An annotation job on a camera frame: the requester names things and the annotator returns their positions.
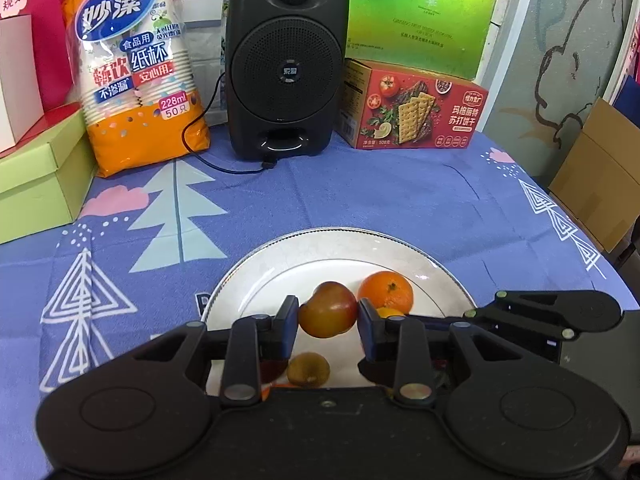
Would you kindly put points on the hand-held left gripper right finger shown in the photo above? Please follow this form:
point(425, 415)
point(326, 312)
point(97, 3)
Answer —
point(367, 331)

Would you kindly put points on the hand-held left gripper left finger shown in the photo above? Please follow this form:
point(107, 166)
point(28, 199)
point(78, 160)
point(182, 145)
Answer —
point(289, 327)

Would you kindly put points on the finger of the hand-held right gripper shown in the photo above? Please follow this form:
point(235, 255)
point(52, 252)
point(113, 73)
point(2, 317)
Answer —
point(530, 310)

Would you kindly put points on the small orange kumquat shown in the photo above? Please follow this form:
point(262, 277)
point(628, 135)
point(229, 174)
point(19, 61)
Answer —
point(390, 312)

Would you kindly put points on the red yellow plum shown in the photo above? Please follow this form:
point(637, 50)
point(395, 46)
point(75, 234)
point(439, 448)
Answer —
point(327, 312)

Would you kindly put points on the orange with green stem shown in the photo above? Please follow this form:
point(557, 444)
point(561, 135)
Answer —
point(385, 290)

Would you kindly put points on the dark red plum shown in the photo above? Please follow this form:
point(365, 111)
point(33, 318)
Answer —
point(272, 370)

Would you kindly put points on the small brown kiwi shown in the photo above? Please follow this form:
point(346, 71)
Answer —
point(307, 370)

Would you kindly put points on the white plate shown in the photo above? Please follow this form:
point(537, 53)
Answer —
point(300, 270)

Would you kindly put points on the large orange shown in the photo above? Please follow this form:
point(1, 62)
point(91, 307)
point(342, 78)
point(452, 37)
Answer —
point(280, 386)

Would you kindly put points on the blue printed tablecloth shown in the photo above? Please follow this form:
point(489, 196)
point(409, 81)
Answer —
point(350, 195)

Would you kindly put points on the flat brown cardboard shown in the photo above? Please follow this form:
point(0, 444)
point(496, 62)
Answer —
point(595, 175)

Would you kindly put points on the red cracker box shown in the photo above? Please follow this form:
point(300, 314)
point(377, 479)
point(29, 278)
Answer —
point(410, 107)

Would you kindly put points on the black speaker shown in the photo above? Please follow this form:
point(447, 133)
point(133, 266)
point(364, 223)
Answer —
point(285, 60)

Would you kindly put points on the green shoe box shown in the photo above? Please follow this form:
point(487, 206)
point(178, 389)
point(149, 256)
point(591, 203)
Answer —
point(40, 180)

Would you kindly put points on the orange paper cup package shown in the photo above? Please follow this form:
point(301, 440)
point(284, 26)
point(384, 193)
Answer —
point(135, 70)

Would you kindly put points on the white blue poster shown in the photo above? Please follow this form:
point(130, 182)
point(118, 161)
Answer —
point(207, 20)

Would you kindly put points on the green gift box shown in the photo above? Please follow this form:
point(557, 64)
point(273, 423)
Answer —
point(420, 10)

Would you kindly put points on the white cup box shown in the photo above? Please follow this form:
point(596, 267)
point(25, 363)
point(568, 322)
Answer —
point(15, 80)

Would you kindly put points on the pink paper bag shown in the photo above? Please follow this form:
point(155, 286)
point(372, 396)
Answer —
point(55, 35)

